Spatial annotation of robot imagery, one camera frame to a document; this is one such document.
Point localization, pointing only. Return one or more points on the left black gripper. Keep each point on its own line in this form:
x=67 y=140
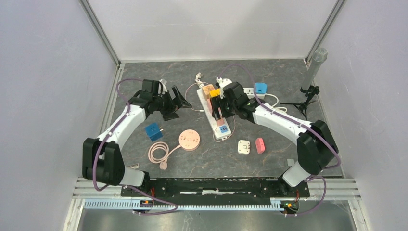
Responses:
x=178 y=102

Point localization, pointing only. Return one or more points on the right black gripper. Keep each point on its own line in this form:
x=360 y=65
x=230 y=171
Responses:
x=216 y=103

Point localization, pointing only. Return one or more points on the yellow cube adapter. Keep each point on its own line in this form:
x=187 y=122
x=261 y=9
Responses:
x=214 y=93

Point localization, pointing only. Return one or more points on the blue cube socket adapter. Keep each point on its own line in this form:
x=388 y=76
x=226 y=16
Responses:
x=154 y=132

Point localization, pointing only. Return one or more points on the pink round socket base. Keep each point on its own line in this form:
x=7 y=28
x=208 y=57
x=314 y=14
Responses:
x=189 y=140

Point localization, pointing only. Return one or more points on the white usb charger plug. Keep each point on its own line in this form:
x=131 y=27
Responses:
x=243 y=147

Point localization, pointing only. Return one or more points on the pink plug adapter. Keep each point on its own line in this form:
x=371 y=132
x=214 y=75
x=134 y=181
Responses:
x=260 y=146

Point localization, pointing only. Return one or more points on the white power strip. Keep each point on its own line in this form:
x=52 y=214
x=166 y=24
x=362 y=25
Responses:
x=219 y=133
x=251 y=93

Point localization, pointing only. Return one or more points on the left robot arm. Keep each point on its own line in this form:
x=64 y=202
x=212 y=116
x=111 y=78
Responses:
x=102 y=161

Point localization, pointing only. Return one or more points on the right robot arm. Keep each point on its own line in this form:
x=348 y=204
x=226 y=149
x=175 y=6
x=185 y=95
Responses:
x=315 y=144

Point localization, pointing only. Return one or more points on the small salmon charger plug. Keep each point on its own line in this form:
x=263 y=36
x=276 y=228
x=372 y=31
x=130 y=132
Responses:
x=220 y=122

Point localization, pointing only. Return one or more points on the light blue square plug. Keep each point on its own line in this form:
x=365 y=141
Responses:
x=260 y=88

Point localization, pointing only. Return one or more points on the pink cube adapter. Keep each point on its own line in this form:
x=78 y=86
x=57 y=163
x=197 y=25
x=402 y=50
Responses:
x=209 y=105

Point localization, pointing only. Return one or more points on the beige cube adapter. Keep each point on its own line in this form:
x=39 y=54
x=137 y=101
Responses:
x=206 y=90

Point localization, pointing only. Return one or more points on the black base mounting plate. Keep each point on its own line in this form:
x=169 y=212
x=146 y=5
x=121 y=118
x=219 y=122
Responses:
x=222 y=191

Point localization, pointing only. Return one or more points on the grey microphone on stand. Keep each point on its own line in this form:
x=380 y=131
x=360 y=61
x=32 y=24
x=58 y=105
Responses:
x=318 y=58

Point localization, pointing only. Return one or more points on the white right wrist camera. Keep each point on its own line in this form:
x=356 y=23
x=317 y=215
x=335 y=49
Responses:
x=222 y=82

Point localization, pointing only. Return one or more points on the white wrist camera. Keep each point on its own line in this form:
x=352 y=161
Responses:
x=222 y=82
x=163 y=88

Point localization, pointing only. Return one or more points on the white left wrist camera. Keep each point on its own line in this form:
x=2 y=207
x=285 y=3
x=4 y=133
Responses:
x=163 y=88

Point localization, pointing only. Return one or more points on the light blue cable duct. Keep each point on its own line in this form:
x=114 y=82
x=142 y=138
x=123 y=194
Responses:
x=136 y=204

